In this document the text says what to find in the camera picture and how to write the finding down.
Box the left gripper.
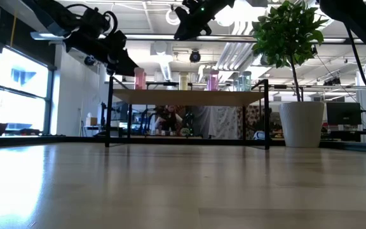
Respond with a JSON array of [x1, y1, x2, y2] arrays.
[[62, 29, 139, 77]]

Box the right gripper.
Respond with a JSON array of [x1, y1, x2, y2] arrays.
[[173, 0, 236, 41]]

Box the pink medicine bottle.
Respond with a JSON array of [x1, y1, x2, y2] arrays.
[[207, 69, 220, 92]]

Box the yellow medicine bottle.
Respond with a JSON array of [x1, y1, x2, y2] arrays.
[[178, 71, 189, 91]]

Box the wooden shelf black metal legs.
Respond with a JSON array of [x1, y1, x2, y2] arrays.
[[104, 76, 270, 150]]

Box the long ceiling light strip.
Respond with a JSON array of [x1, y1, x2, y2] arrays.
[[30, 31, 254, 41]]

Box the person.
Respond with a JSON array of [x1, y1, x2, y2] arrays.
[[154, 104, 184, 136], [267, 111, 282, 139]]

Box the green leafy plant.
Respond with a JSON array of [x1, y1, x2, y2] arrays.
[[251, 0, 329, 102]]

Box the white cloth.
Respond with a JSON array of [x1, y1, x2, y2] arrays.
[[187, 106, 240, 140]]

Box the patterned brown cloth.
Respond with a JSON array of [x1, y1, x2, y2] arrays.
[[245, 105, 263, 134]]

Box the white plant pot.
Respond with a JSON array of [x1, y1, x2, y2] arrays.
[[278, 101, 325, 149]]

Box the black computer monitor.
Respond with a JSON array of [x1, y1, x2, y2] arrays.
[[325, 101, 363, 126]]

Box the white hanging ring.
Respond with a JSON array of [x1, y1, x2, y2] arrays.
[[165, 8, 181, 26]]

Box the white ventilation duct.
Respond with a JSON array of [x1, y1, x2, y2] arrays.
[[149, 41, 174, 80]]

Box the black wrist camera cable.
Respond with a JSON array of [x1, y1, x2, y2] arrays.
[[65, 3, 119, 36]]

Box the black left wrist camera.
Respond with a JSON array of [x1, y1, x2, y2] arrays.
[[79, 6, 111, 38]]

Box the black aluminium table frame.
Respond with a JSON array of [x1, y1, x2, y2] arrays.
[[0, 135, 366, 155]]

